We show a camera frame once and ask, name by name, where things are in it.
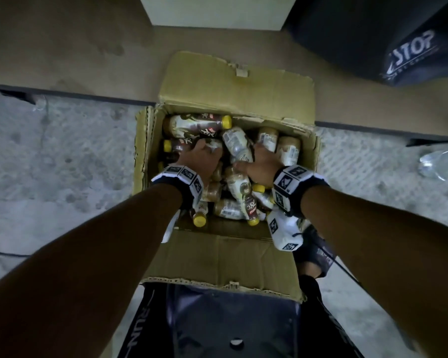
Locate black camera cable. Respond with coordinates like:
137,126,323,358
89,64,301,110
313,240,363,288

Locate white box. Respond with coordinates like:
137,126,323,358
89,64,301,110
138,0,296,31

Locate person's right forearm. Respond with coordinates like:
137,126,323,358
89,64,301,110
300,184,448,358

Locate person's right black sandal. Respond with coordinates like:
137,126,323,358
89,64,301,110
293,223,337,279

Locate person's leg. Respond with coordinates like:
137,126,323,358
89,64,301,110
298,273,365,358
117,283,172,358

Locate black marker wrist band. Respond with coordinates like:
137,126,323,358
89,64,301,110
151,164,205,212
271,166,329,219

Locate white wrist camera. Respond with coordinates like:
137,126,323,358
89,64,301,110
265,208,304,253
160,210,181,244

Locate cardboard box of coffee bottles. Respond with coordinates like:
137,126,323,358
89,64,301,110
132,51,322,303

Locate person's right leg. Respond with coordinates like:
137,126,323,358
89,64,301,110
298,273,365,358

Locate black floor cable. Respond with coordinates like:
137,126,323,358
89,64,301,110
0,246,31,259

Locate person's left leg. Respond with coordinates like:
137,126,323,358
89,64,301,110
117,283,172,358

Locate clear plastic bottle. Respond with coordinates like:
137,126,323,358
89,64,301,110
418,149,448,182

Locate coffee bottles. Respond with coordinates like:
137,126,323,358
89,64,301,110
158,113,303,228

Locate dark plastic stool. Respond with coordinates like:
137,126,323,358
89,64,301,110
164,283,303,358

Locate person's right hand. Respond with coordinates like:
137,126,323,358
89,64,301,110
233,142,284,189

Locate person's left hand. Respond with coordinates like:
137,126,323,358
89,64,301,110
176,139,224,187

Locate person's left forearm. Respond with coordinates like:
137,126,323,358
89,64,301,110
0,184,184,358

